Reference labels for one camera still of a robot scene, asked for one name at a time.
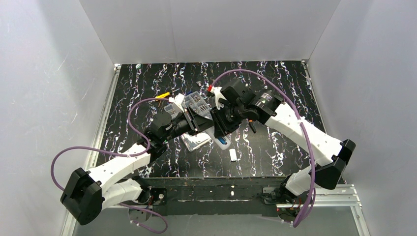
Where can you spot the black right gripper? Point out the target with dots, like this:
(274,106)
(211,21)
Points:
(217,120)

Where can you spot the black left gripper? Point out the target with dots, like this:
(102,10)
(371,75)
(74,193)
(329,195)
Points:
(190,119)

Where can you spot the blue battery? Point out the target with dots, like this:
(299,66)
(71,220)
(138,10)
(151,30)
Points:
(222,140)

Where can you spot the white battery cover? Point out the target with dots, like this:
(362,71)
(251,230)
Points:
(233,155)

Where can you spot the white remote control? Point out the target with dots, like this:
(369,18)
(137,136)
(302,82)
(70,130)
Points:
(211,132)

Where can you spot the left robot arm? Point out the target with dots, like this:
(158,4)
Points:
(88,192)

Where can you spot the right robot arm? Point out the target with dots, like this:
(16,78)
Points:
(330,156)

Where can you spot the clear plastic organizer box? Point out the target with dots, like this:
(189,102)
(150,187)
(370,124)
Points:
(190,105)

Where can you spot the orange black pliers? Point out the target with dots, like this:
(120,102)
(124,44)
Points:
(252,126)

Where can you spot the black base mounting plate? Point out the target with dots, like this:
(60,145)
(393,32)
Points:
(210,195)

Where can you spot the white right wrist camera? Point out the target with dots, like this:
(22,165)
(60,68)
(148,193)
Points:
(219,99)

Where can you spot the yellow handled screwdriver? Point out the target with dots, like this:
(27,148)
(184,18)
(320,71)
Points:
(164,96)

